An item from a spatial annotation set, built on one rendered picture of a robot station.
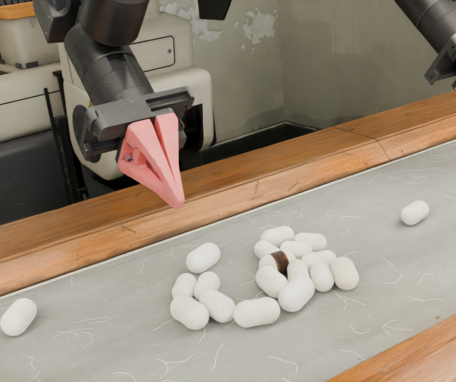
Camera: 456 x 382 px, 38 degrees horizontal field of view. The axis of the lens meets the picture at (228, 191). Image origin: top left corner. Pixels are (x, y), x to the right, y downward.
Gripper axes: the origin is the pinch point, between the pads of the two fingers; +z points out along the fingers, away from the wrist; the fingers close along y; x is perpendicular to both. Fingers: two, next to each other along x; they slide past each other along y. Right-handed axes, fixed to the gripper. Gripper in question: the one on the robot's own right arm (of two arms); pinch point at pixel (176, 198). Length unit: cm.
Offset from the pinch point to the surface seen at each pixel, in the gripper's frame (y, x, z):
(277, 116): 157, 186, -116
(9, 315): -15.8, 4.7, 3.5
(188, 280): -1.7, 1.9, 6.9
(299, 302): 3.7, -3.3, 13.5
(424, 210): 23.3, -0.1, 9.3
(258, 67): 148, 166, -132
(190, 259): 0.3, 4.1, 4.4
